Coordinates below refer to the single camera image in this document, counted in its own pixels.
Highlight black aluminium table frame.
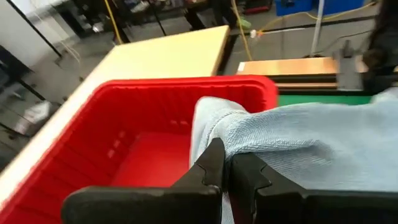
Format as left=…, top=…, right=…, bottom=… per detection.
left=273, top=73, right=398, bottom=96

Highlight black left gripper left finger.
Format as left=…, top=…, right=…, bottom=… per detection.
left=172, top=138, right=227, bottom=191

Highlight white vertical pole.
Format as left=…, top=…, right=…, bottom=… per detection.
left=310, top=0, right=326, bottom=57

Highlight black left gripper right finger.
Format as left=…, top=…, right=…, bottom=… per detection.
left=229, top=151, right=308, bottom=224

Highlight yellow floor cable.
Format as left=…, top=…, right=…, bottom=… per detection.
left=103, top=0, right=124, bottom=45
left=231, top=0, right=253, bottom=62

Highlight red plastic laundry bin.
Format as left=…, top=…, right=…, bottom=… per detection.
left=0, top=74, right=279, bottom=224

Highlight blue plastic crate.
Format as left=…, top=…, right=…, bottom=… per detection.
left=323, top=0, right=365, bottom=16
left=275, top=0, right=314, bottom=17

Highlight green table mat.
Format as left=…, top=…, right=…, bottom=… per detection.
left=277, top=94, right=373, bottom=107

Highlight light wooden table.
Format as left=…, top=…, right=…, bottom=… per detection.
left=0, top=24, right=231, bottom=202

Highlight light green object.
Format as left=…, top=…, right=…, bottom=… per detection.
left=238, top=18, right=252, bottom=31

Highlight black desk frame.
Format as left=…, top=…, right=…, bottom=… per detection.
left=183, top=0, right=240, bottom=30

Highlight light blue garment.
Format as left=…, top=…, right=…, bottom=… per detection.
left=188, top=86, right=398, bottom=224

